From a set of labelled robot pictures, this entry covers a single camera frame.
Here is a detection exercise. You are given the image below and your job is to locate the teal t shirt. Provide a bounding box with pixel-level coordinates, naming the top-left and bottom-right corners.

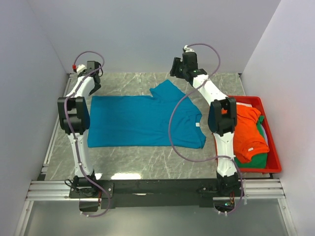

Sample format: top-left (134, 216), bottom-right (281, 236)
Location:
top-left (88, 80), bottom-right (206, 149)

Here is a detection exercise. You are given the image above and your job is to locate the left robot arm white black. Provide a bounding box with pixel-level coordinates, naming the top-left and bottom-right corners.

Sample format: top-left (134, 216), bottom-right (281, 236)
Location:
top-left (57, 61), bottom-right (101, 198)

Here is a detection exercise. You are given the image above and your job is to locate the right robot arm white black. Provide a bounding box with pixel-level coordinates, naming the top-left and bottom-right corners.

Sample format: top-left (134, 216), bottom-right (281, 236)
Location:
top-left (170, 48), bottom-right (240, 196)

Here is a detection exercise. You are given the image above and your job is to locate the white t shirt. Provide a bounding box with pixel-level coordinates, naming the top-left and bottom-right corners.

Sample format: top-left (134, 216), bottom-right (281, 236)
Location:
top-left (236, 102), bottom-right (252, 108)

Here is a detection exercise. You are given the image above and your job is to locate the orange t shirt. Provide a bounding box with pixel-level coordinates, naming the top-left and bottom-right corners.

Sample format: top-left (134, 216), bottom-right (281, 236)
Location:
top-left (233, 107), bottom-right (269, 163)

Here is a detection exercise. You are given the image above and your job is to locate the lavender t shirt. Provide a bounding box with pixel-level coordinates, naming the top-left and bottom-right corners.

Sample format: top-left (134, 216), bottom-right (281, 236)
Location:
top-left (260, 125), bottom-right (268, 143)

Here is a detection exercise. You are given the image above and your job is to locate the black base bar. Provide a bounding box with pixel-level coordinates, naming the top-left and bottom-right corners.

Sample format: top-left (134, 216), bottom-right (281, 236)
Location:
top-left (69, 178), bottom-right (244, 212)

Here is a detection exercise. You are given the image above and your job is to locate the green t shirt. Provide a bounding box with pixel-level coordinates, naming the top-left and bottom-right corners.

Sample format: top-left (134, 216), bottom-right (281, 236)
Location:
top-left (234, 116), bottom-right (268, 169)

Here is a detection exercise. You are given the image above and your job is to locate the red plastic bin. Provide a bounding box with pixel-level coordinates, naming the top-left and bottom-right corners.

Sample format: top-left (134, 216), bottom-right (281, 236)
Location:
top-left (231, 96), bottom-right (282, 174)

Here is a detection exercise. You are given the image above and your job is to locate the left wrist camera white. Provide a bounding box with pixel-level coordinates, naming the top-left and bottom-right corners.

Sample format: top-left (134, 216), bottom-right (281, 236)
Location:
top-left (72, 64), bottom-right (87, 74)

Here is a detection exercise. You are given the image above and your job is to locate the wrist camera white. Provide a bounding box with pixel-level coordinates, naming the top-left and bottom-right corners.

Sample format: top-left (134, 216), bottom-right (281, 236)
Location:
top-left (72, 64), bottom-right (87, 74)
top-left (183, 45), bottom-right (194, 53)

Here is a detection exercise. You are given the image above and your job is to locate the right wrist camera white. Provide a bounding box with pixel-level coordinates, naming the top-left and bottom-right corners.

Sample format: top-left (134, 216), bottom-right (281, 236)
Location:
top-left (183, 45), bottom-right (194, 53)

